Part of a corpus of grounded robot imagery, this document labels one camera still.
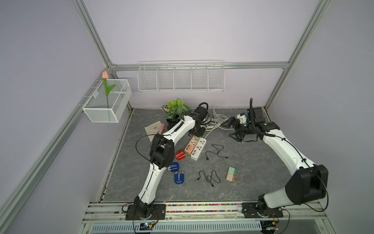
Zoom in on green charger adapter middle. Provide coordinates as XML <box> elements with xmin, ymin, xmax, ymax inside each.
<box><xmin>228</xmin><ymin>167</ymin><xmax>237</xmax><ymax>176</ymax></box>

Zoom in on white power strip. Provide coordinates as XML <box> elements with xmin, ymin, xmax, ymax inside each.
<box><xmin>191</xmin><ymin>137</ymin><xmax>206</xmax><ymax>160</ymax></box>

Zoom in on white mesh wall basket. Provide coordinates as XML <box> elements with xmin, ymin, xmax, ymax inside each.
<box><xmin>82</xmin><ymin>79</ymin><xmax>132</xmax><ymax>123</ymax></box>

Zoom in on coiled white power cord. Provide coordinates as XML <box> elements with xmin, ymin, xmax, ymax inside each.
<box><xmin>203</xmin><ymin>108</ymin><xmax>231</xmax><ymax>139</ymax></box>

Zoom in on blue electric shaver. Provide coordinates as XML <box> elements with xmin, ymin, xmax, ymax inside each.
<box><xmin>174</xmin><ymin>171</ymin><xmax>185</xmax><ymax>184</ymax></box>
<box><xmin>168</xmin><ymin>162</ymin><xmax>180</xmax><ymax>172</ymax></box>

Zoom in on potted green plant black vase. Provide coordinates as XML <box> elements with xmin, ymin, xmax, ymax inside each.
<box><xmin>161</xmin><ymin>98</ymin><xmax>191</xmax><ymax>130</ymax></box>

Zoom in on white vented cable duct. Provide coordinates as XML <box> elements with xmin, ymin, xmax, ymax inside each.
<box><xmin>89</xmin><ymin>220</ymin><xmax>262</xmax><ymax>234</ymax></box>

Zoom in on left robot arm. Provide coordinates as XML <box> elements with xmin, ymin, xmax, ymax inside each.
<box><xmin>133</xmin><ymin>102</ymin><xmax>208</xmax><ymax>218</ymax></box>

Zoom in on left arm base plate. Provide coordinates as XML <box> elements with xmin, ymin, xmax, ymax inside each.
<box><xmin>126</xmin><ymin>204</ymin><xmax>166</xmax><ymax>220</ymax></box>

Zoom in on red electric shaver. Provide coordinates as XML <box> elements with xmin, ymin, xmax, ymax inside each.
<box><xmin>175</xmin><ymin>150</ymin><xmax>187</xmax><ymax>161</ymax></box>

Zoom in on pink charger adapter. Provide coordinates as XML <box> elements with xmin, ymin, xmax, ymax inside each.
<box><xmin>226</xmin><ymin>173</ymin><xmax>236</xmax><ymax>183</ymax></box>

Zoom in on white wire wall shelf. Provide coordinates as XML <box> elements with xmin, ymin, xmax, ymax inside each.
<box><xmin>137</xmin><ymin>60</ymin><xmax>226</xmax><ymax>92</ymax></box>

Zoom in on blue electric shaver lower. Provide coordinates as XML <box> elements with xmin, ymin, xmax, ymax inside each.
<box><xmin>174</xmin><ymin>171</ymin><xmax>185</xmax><ymax>184</ymax></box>

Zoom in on blue electric shaver upper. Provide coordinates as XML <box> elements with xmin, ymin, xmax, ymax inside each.
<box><xmin>168</xmin><ymin>162</ymin><xmax>180</xmax><ymax>172</ymax></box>

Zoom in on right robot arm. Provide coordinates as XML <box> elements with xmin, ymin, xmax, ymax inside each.
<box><xmin>221</xmin><ymin>106</ymin><xmax>329</xmax><ymax>218</ymax></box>

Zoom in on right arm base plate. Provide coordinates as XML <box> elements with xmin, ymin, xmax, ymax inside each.
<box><xmin>242</xmin><ymin>202</ymin><xmax>283</xmax><ymax>218</ymax></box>

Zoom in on artificial pink tulip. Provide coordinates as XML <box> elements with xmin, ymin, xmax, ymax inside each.
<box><xmin>102</xmin><ymin>71</ymin><xmax>116</xmax><ymax>108</ymax></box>

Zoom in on orange power strip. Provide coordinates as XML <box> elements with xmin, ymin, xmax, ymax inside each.
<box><xmin>184</xmin><ymin>136</ymin><xmax>199</xmax><ymax>156</ymax></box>

